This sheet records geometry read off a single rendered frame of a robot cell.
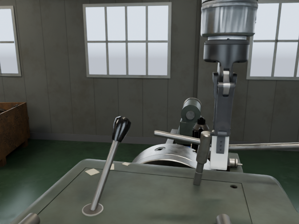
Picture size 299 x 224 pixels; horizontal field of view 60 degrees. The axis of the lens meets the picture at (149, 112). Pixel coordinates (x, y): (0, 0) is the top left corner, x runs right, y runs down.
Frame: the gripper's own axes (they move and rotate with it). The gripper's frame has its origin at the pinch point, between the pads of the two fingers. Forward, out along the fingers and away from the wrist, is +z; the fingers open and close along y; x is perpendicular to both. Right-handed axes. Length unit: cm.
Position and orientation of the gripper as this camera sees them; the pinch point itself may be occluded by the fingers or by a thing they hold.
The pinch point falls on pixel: (219, 150)
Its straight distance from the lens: 51.5
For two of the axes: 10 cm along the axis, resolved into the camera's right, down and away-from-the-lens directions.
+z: 0.0, 9.7, 2.3
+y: 2.1, -2.3, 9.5
